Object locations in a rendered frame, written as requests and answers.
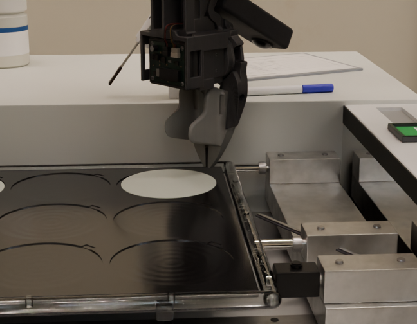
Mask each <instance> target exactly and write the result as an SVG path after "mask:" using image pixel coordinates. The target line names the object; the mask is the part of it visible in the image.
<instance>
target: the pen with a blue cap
mask: <svg viewBox="0 0 417 324"><path fill-rule="evenodd" d="M333 90H334V86H333V84H308V85H280V86H264V87H248V94H247V96H255V95H282V94H297V93H324V92H333Z"/></svg>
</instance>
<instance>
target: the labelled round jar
mask: <svg viewBox="0 0 417 324"><path fill-rule="evenodd" d="M26 9H27V5H26V0H0V69H7V68H19V67H23V66H26V65H27V64H28V63H29V62H30V55H29V52H30V50H29V38H28V18H27V14H26V13H25V12H24V11H25V10H26Z"/></svg>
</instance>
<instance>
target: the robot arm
mask: <svg viewBox="0 0 417 324"><path fill-rule="evenodd" d="M292 34H293V30H292V29H291V28H290V27H289V26H287V25H285V24H284V23H283V22H281V21H280V20H278V19H276V18H275V17H274V16H272V15H271V14H269V13H268V12H266V11H265V10H263V9H262V8H260V7H259V6H257V5H256V4H254V3H253V2H251V1H250V0H151V30H143V31H140V60H141V81H144V80H150V83H152V84H157V85H161V86H167V87H173V88H176V89H180V90H179V105H178V108H177V110H176V111H174V112H173V113H172V114H171V115H170V116H169V117H168V118H167V119H166V121H165V132H166V134H167V135H168V136H169V137H171V138H178V139H185V140H190V142H191V143H193V144H194V146H195V149H196V152H197V154H198V156H199V158H200V160H201V162H202V164H203V166H204V167H207V168H212V167H214V166H215V165H216V163H217V162H218V161H219V159H220V157H221V156H222V155H223V153H224V151H225V149H226V147H227V146H228V144H229V142H230V140H231V138H232V135H233V133H234V130H235V127H237V125H238V123H239V121H240V118H241V115H242V112H243V109H244V106H245V103H246V98H247V94H248V79H247V74H246V68H247V64H248V62H247V61H245V58H244V53H243V44H244V42H243V41H242V40H241V38H240V37H239V35H240V36H242V37H243V38H245V39H246V40H248V41H250V42H251V43H253V44H255V45H256V46H257V47H258V48H262V49H272V48H277V49H287V48H288V46H289V43H290V40H291V37H292ZM145 44H149V69H145ZM214 84H219V85H220V87H219V88H217V87H214Z"/></svg>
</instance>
